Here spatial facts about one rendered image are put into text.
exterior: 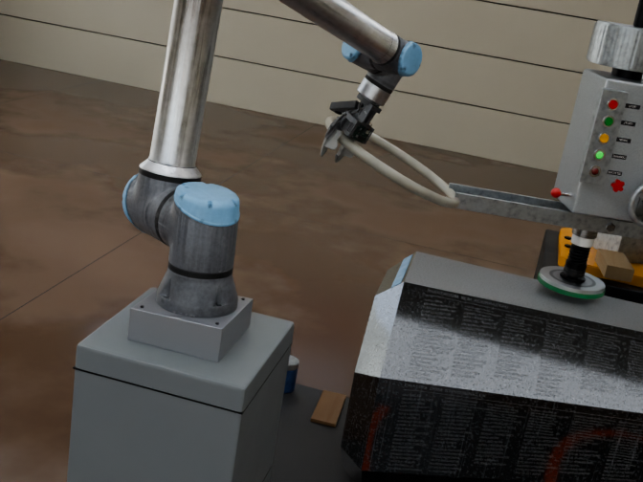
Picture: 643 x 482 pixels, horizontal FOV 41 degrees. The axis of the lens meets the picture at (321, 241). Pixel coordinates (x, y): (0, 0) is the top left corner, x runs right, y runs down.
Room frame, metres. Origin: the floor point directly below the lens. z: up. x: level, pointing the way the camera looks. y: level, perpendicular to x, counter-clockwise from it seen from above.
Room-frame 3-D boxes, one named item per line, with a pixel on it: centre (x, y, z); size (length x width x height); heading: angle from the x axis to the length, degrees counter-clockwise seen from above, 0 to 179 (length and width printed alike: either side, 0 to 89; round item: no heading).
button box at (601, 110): (2.59, -0.77, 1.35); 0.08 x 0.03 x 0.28; 95
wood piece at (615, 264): (3.12, -1.10, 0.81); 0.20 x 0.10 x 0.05; 176
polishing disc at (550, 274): (2.71, -0.83, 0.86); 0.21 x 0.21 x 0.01
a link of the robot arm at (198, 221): (1.90, 0.28, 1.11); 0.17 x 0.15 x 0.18; 44
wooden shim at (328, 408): (3.11, -0.14, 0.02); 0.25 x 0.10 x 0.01; 172
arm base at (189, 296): (1.88, 0.27, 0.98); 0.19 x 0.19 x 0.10
